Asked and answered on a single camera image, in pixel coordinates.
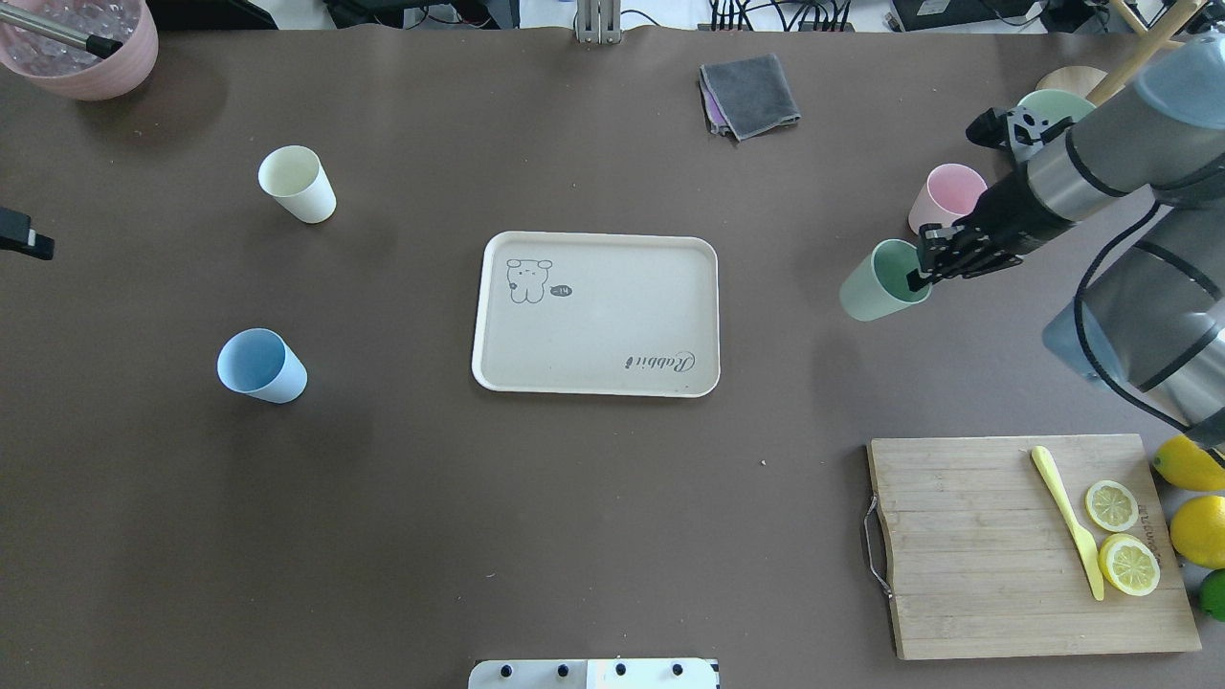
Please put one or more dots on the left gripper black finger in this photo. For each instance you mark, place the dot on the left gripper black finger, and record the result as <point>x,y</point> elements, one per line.
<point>18,236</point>

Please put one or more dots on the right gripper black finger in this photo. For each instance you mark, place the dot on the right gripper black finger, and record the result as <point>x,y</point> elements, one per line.
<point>932,265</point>

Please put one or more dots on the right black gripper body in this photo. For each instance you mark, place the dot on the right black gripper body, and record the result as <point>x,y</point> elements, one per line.
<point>1010,212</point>

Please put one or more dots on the green plastic cup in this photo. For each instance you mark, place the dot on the green plastic cup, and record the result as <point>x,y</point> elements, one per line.
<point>878,286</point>

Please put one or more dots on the pink plastic cup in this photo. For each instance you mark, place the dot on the pink plastic cup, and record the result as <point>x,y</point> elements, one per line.
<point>949,192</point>

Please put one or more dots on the blue plastic cup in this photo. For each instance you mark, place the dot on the blue plastic cup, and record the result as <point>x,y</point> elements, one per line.
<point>258,363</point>

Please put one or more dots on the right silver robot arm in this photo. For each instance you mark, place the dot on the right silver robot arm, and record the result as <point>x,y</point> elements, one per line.
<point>1146,317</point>

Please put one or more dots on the cream rabbit tray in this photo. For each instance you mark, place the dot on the cream rabbit tray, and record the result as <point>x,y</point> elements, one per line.
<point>598,314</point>

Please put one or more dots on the green bowl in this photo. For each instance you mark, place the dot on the green bowl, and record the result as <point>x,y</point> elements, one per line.
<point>1051,106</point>

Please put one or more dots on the wooden cup stand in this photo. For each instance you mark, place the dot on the wooden cup stand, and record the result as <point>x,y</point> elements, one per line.
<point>1096,86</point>

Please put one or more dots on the pink bowl with ice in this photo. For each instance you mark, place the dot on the pink bowl with ice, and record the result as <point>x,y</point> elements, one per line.
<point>71,71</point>

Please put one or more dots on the metal tool in bowl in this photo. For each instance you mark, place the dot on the metal tool in bowl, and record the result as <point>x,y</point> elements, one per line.
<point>98,45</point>

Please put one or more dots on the grey folded cloth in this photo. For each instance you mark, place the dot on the grey folded cloth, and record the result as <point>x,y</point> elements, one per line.
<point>747,97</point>

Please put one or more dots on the wooden cutting board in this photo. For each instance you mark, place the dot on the wooden cutting board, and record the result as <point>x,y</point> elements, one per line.
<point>981,564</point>

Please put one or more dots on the cream plastic cup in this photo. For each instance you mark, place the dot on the cream plastic cup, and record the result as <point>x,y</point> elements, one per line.
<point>294,176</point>

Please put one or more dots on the whole yellow lemon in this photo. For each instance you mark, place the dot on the whole yellow lemon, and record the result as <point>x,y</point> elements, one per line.
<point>1188,466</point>
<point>1196,531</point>

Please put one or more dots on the lemon half slice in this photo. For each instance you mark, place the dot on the lemon half slice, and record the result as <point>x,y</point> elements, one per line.
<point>1127,564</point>
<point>1111,506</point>

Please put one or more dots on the yellow plastic knife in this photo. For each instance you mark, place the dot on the yellow plastic knife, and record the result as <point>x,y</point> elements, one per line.
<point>1084,542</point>

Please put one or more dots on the green lime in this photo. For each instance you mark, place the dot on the green lime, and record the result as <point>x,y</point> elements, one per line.
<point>1211,595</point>

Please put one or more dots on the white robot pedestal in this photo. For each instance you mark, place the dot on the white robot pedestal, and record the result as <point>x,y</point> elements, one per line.
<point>621,672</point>

